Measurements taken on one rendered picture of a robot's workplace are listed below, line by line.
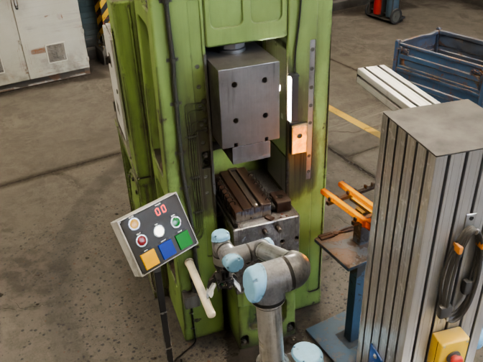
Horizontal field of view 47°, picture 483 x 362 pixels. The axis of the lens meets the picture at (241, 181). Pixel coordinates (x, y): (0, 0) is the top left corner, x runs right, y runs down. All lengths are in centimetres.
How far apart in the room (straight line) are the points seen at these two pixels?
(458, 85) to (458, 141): 483
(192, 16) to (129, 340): 205
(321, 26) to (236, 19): 45
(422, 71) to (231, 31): 403
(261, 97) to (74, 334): 201
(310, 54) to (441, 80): 358
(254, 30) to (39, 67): 539
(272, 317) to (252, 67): 119
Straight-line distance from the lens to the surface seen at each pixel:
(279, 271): 179
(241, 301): 321
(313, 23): 279
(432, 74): 635
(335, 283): 395
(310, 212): 329
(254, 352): 349
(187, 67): 262
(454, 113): 149
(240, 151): 272
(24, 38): 766
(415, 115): 146
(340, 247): 302
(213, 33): 261
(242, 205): 293
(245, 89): 259
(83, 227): 470
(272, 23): 270
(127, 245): 256
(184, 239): 268
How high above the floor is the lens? 262
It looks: 31 degrees down
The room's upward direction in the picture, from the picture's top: 2 degrees counter-clockwise
